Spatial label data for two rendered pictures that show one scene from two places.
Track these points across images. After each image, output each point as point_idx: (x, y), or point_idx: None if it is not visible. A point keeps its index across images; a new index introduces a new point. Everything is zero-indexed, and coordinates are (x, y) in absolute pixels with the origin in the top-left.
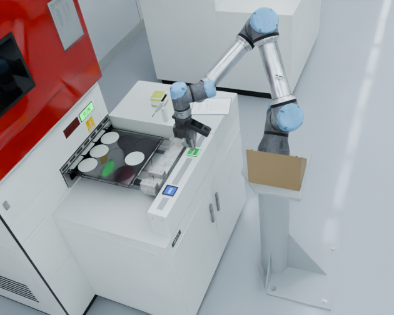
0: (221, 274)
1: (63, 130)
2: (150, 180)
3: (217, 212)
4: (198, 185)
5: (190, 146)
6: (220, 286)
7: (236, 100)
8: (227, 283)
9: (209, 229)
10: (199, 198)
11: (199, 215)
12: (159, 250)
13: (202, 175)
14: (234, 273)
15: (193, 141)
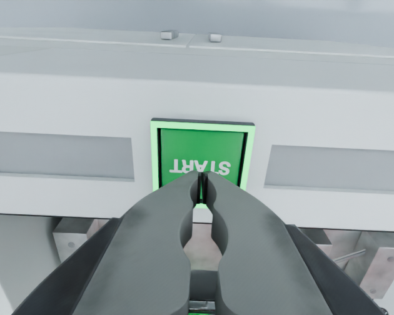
0: (214, 29)
1: None
2: (369, 273)
3: (179, 37)
4: (299, 62)
5: (308, 244)
6: (236, 24)
7: None
8: (229, 13)
9: (231, 39)
10: (285, 54)
11: (298, 48)
12: None
13: (239, 59)
14: (208, 6)
15: (181, 233)
